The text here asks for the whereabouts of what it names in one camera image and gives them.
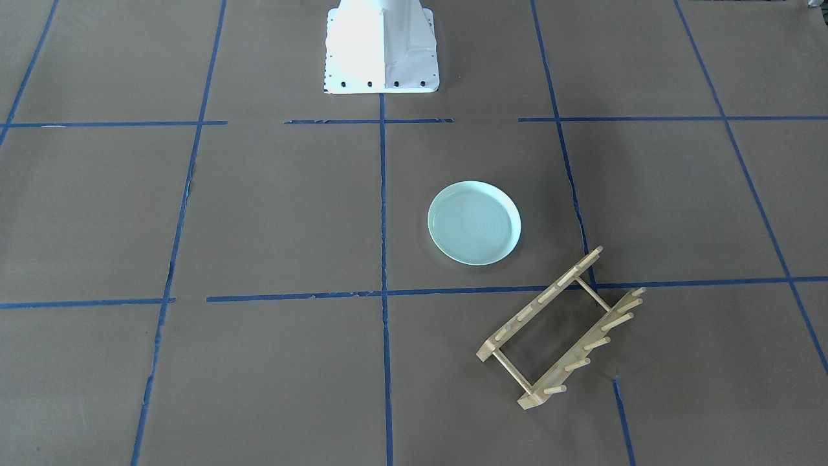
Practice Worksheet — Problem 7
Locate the light green plate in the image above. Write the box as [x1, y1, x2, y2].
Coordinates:
[427, 181, 523, 266]

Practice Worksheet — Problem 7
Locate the wooden dish rack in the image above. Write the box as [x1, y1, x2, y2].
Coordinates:
[476, 247, 646, 410]

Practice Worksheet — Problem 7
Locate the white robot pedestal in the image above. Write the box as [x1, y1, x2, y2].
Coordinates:
[323, 1, 441, 94]

